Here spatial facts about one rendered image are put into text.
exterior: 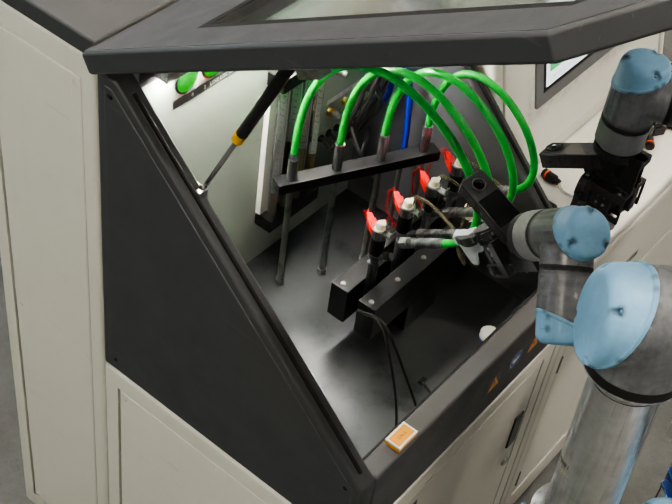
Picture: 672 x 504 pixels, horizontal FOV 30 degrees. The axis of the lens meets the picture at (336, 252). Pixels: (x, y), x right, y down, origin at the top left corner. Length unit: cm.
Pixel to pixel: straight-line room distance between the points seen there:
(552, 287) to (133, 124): 65
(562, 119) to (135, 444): 107
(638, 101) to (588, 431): 56
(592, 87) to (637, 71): 87
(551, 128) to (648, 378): 126
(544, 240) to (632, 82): 26
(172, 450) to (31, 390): 43
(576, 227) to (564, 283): 8
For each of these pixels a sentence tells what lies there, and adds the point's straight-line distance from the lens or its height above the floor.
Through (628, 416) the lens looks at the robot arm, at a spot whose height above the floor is 152.
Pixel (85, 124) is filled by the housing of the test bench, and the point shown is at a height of 133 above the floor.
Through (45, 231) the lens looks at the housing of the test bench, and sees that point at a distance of 224.
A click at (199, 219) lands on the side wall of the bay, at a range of 188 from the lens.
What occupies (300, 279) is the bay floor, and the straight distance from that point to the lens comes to 244.
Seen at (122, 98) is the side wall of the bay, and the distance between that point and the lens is 187.
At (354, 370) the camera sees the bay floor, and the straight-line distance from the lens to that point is 230.
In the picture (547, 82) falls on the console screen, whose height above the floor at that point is 115.
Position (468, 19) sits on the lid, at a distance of 140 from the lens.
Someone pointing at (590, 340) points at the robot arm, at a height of 161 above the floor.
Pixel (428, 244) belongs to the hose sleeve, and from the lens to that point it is 208.
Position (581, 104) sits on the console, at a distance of 267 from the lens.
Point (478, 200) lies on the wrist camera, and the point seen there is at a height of 135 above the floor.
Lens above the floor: 258
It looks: 44 degrees down
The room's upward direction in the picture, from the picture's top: 9 degrees clockwise
